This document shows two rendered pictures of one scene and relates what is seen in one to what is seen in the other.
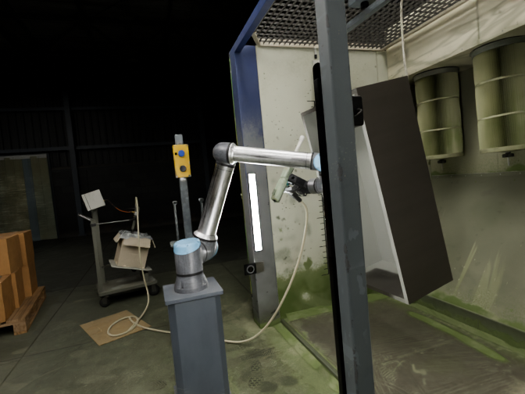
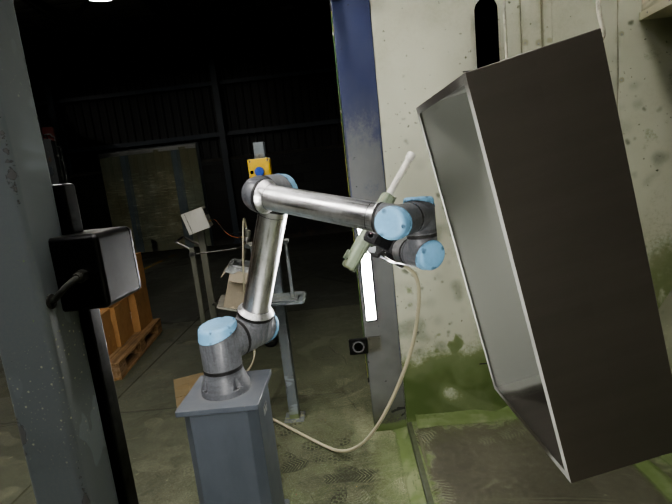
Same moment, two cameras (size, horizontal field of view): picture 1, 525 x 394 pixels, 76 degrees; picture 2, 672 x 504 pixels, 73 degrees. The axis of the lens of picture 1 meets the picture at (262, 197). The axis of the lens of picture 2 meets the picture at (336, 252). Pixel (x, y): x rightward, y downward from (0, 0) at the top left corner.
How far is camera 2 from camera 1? 78 cm
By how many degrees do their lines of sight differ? 21
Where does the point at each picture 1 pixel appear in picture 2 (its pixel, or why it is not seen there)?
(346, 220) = not seen: outside the picture
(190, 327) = (213, 450)
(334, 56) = not seen: outside the picture
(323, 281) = (481, 372)
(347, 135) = (27, 351)
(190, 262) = (215, 357)
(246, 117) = (352, 111)
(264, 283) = (381, 368)
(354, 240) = not seen: outside the picture
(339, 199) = (37, 490)
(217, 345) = (253, 477)
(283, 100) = (418, 75)
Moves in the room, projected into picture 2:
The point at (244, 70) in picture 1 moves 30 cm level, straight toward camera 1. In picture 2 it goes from (348, 31) to (327, 12)
